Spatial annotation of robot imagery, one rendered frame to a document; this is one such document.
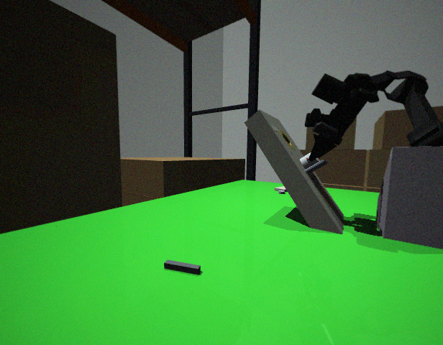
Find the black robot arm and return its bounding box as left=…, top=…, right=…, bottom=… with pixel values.
left=305, top=70, right=443, bottom=147

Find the white cylinder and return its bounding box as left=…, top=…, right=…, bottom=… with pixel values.
left=300, top=153, right=320, bottom=169

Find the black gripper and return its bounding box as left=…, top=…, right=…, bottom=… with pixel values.
left=309, top=106, right=357, bottom=162

